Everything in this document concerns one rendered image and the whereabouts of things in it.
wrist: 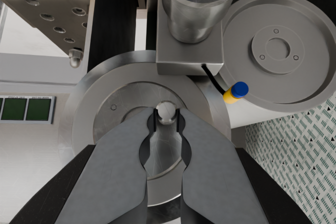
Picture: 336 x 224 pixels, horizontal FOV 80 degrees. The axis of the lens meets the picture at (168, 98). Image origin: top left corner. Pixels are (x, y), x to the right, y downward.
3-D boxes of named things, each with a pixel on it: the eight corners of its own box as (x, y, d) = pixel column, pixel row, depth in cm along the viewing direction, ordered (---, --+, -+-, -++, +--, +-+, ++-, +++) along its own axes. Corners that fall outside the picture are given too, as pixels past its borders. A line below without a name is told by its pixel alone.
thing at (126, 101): (78, 103, 16) (166, 65, 16) (88, 108, 18) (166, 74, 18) (113, 199, 14) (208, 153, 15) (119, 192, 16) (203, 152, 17)
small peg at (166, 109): (182, 113, 13) (163, 126, 12) (179, 119, 15) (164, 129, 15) (169, 95, 13) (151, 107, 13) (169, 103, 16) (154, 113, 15)
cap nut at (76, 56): (80, 48, 51) (78, 65, 50) (86, 55, 55) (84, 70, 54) (66, 48, 51) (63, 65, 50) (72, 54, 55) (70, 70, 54)
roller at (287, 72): (334, -9, 20) (358, 114, 17) (241, 76, 44) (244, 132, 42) (210, -11, 20) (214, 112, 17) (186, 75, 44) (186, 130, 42)
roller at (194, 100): (239, 104, 17) (167, 240, 14) (196, 128, 42) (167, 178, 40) (123, 38, 18) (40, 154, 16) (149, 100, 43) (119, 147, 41)
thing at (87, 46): (105, -95, 24) (89, 51, 20) (136, 22, 47) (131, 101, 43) (101, -95, 24) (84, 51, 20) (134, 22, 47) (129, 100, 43)
